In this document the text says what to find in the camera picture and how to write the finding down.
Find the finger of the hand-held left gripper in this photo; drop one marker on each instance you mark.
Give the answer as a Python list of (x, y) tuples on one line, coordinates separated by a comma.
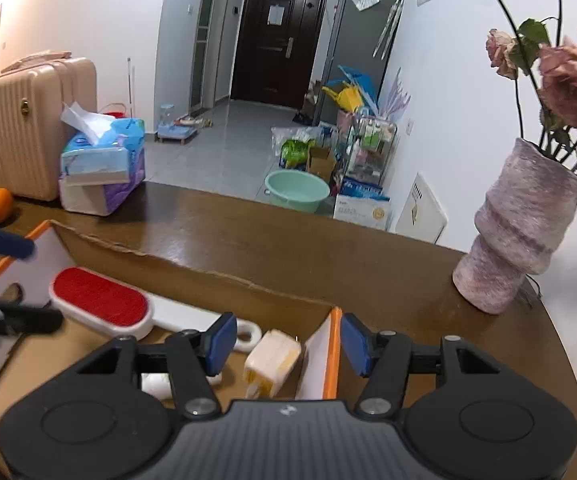
[(8, 246), (23, 320)]

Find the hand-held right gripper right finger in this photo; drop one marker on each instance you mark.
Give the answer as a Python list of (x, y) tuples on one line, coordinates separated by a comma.
[(353, 345)]

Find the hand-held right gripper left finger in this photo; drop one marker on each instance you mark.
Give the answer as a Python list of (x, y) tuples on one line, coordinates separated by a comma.
[(223, 342)]

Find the red cardboard box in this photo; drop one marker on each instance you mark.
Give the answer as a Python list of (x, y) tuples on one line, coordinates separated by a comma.
[(168, 280)]

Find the small brown item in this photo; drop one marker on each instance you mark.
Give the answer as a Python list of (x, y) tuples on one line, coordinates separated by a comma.
[(11, 294)]

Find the cream plastic container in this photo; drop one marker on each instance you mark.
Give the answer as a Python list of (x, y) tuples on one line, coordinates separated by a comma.
[(272, 360)]

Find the red white lint brush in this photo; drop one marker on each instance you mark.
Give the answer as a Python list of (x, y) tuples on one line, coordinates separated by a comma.
[(98, 300)]

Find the small white item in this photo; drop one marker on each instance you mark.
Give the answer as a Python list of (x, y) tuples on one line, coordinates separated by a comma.
[(154, 385)]

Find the white purple tissue pack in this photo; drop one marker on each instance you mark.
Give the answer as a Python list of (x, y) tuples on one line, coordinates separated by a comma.
[(98, 195)]

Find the pink ribbed suitcase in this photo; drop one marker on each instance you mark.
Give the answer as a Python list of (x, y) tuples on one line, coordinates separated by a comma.
[(23, 125)]

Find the white blue carton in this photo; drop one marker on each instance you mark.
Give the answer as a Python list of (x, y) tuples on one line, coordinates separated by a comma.
[(361, 207)]

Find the blue tissue pack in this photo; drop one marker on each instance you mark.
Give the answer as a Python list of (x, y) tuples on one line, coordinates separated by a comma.
[(113, 150)]

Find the green plastic basin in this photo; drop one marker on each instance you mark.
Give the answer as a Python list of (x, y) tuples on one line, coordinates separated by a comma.
[(296, 190)]

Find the red bucket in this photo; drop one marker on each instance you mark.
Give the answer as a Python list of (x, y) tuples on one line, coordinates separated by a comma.
[(113, 109)]

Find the brown cardboard carton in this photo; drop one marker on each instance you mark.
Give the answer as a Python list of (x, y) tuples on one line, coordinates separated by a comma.
[(321, 162)]

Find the green snack bag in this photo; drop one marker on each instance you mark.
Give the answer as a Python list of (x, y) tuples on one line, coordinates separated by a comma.
[(296, 152)]

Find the pet water feeder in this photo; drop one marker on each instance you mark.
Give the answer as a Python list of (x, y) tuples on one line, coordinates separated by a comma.
[(171, 125)]

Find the pink ribbed vase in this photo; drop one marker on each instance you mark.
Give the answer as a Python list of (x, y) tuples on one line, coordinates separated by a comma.
[(518, 225)]

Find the yellow watering can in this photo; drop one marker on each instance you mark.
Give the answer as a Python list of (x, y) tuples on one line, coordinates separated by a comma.
[(343, 96)]

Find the purple lavender bundle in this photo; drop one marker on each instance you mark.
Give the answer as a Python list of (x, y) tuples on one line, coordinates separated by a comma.
[(396, 97)]

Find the grey interior door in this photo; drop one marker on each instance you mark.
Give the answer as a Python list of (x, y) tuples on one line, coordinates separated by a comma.
[(203, 40)]

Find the dark brown entrance door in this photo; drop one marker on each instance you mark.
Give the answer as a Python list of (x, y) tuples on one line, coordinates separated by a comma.
[(268, 60)]

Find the grey refrigerator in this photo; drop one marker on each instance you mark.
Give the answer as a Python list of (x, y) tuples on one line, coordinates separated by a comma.
[(353, 40)]

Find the white hanging umbrella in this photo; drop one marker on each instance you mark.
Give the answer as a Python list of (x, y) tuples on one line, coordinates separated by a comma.
[(388, 25)]

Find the dried pink flower bouquet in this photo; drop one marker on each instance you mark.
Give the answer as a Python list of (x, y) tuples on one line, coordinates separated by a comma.
[(573, 85)]

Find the white wall panel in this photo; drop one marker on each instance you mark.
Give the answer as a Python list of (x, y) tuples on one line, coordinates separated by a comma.
[(421, 212)]

